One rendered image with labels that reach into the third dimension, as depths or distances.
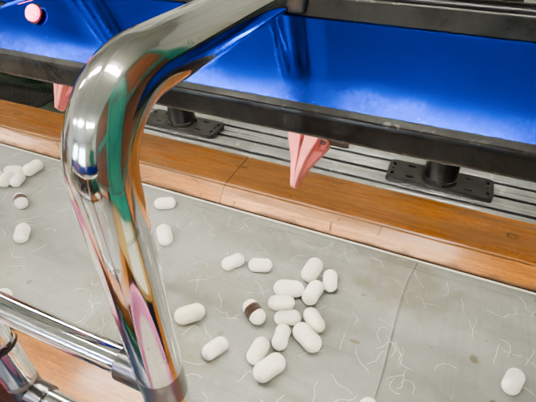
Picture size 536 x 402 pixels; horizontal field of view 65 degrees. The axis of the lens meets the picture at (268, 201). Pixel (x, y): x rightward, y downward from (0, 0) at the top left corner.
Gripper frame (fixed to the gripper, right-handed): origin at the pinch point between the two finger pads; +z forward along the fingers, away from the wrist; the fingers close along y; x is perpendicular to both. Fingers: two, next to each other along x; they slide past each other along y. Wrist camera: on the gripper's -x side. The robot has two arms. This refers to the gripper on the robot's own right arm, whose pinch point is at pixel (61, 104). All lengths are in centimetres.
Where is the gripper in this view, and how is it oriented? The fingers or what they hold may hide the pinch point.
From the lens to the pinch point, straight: 78.9
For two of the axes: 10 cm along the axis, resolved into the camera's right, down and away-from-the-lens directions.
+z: -3.0, 9.4, -1.5
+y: 9.2, 2.5, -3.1
